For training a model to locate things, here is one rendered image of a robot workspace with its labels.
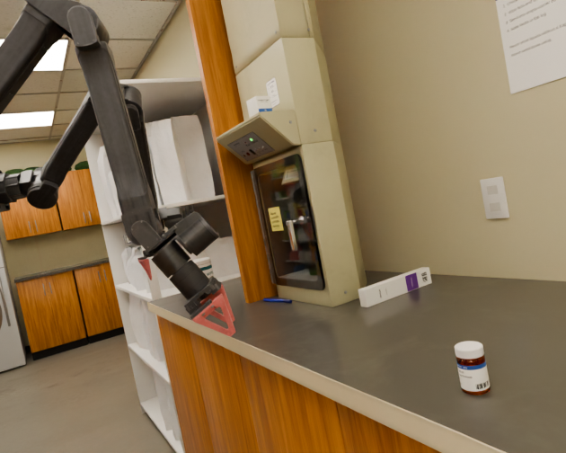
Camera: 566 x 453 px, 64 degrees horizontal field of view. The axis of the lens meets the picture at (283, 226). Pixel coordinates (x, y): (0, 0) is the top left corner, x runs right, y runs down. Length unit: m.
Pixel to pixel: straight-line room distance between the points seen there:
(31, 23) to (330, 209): 0.83
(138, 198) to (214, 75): 0.86
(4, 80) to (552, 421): 0.99
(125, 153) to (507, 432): 0.73
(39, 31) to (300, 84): 0.68
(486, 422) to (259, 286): 1.08
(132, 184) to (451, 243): 1.01
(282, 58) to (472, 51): 0.52
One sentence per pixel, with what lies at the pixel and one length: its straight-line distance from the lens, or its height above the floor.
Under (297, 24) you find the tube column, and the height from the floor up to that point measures 1.75.
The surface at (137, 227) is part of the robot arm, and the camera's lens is 0.87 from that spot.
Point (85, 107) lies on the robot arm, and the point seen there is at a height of 1.59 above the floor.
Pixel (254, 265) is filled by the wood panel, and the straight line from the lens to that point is 1.60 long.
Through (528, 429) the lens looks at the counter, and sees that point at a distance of 0.67.
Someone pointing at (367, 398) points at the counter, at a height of 0.93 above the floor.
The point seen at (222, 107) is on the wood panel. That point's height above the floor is 1.62.
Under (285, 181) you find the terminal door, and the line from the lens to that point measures 1.37.
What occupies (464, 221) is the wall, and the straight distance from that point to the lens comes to 1.48.
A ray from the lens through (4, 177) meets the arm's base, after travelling 1.50.
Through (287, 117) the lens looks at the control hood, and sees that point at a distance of 1.29.
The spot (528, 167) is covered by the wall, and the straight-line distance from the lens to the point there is 1.34.
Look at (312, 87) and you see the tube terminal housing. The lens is 1.36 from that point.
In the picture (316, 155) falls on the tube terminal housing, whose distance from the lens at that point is 1.32.
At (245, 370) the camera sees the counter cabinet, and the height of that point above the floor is 0.83.
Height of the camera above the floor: 1.26
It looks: 3 degrees down
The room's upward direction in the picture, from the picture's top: 11 degrees counter-clockwise
